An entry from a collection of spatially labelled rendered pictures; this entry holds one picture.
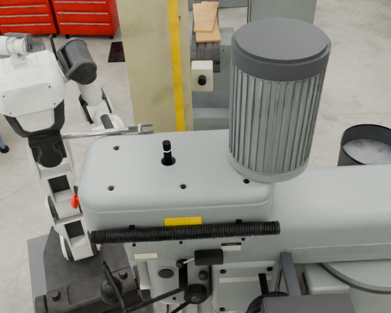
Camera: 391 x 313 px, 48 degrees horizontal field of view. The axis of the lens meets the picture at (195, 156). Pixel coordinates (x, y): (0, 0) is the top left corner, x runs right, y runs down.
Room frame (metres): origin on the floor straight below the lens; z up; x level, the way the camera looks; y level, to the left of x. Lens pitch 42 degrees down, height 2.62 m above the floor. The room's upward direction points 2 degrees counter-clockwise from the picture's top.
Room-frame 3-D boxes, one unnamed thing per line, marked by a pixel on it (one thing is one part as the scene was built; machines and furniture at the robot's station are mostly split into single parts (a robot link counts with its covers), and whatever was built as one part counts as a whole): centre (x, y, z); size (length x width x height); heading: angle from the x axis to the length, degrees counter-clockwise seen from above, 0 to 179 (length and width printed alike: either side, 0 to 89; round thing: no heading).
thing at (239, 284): (0.81, -0.13, 1.47); 0.24 x 0.19 x 0.26; 1
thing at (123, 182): (0.81, 0.05, 1.81); 0.47 x 0.26 x 0.16; 91
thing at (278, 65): (0.81, -0.18, 2.05); 0.20 x 0.20 x 0.32
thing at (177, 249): (0.81, 0.03, 1.68); 0.34 x 0.24 x 0.10; 91
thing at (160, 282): (0.81, 0.06, 1.47); 0.21 x 0.19 x 0.32; 1
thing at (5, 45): (1.46, 0.65, 1.88); 0.10 x 0.07 x 0.09; 79
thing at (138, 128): (0.93, 0.23, 1.89); 0.24 x 0.04 x 0.01; 96
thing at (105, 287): (0.73, 0.27, 1.45); 0.07 x 0.07 x 0.06
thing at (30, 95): (1.51, 0.66, 1.68); 0.34 x 0.30 x 0.36; 109
